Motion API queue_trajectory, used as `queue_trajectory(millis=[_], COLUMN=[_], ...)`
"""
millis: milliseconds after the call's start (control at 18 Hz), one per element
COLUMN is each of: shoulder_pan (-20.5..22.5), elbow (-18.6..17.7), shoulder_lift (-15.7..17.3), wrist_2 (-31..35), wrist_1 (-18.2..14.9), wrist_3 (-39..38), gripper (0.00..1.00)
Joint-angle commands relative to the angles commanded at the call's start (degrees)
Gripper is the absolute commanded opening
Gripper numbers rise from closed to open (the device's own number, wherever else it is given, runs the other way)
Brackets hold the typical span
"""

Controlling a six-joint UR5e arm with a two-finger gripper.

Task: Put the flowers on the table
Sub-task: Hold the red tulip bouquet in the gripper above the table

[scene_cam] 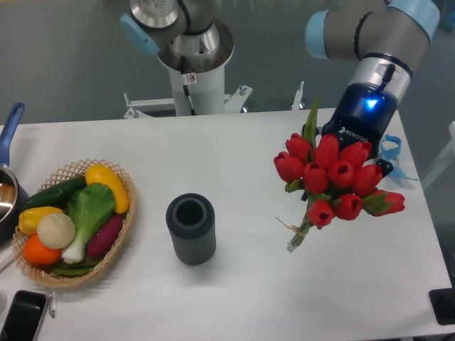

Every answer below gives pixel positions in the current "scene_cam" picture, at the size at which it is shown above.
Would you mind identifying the woven wicker basket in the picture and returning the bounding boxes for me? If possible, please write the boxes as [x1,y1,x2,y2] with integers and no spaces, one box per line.
[11,159,137,288]

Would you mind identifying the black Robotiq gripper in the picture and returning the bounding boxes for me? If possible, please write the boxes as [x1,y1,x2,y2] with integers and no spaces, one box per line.
[301,83,397,178]

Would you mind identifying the blue ribbon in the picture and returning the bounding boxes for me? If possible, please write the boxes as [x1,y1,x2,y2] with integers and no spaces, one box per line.
[376,134,417,180]

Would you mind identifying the red tulip bouquet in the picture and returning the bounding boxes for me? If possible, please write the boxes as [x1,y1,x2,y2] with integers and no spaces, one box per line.
[274,100,405,252]

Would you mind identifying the blue handled saucepan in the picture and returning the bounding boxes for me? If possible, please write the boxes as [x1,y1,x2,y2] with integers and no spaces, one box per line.
[1,102,28,242]

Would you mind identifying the green bok choy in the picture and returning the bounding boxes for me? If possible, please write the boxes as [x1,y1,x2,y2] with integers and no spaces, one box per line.
[62,183,115,264]

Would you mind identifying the cream steamed bun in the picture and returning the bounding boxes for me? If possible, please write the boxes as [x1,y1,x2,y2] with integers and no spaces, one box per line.
[37,213,75,249]

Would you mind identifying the orange fruit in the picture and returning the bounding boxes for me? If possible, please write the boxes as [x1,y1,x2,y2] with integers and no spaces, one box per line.
[23,234,61,265]

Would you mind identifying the purple sweet potato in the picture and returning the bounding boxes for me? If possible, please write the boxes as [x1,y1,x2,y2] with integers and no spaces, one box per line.
[87,214,122,259]

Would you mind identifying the yellow bell pepper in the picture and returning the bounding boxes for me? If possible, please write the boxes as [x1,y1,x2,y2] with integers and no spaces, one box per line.
[18,206,63,236]

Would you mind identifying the black smartphone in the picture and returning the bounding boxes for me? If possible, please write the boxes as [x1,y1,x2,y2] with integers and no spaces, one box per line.
[1,290,48,341]

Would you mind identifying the green cucumber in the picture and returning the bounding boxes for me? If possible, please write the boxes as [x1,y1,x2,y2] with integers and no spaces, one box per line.
[23,177,87,210]

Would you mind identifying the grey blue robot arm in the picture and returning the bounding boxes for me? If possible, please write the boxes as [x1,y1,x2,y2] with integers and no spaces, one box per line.
[119,1,440,178]

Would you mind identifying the dark grey ribbed vase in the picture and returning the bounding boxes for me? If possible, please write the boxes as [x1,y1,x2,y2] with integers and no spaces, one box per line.
[166,193,216,266]

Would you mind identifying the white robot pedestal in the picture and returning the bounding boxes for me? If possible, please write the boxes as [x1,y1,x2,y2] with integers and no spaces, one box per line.
[124,66,253,119]

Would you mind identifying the green pea pods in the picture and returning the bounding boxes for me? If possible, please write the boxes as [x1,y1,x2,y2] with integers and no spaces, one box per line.
[52,261,99,278]

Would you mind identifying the black device at edge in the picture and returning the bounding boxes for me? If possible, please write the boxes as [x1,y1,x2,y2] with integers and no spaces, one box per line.
[429,288,454,325]

